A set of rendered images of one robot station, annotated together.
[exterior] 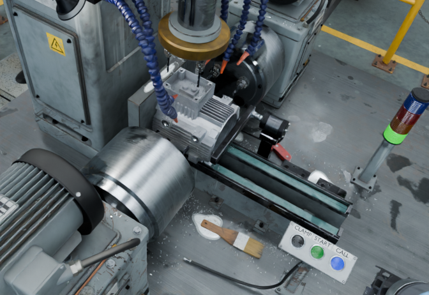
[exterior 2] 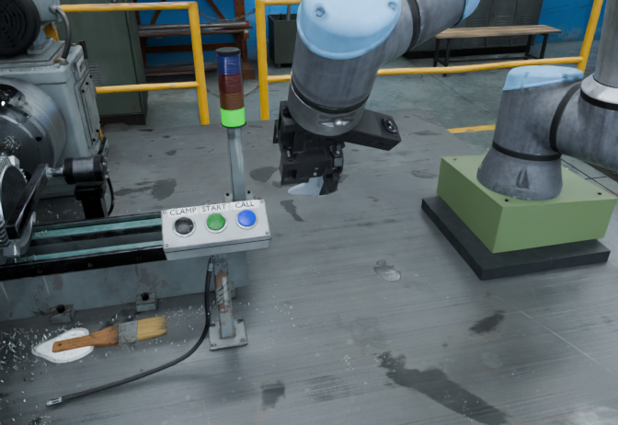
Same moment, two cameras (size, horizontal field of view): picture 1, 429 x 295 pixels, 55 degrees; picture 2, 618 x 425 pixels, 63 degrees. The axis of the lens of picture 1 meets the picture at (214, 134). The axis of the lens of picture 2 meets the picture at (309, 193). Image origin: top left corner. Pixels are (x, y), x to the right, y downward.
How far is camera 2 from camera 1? 0.46 m
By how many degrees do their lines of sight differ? 33
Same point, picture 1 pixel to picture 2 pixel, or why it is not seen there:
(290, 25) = (43, 68)
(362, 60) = not seen: hidden behind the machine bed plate
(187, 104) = not seen: outside the picture
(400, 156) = (262, 167)
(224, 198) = (71, 300)
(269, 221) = (153, 286)
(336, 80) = (152, 144)
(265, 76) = (38, 120)
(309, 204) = not seen: hidden behind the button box
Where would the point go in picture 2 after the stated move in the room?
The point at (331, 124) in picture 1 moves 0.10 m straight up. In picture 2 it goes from (171, 177) to (166, 147)
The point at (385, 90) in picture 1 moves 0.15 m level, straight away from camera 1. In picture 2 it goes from (211, 131) to (211, 117)
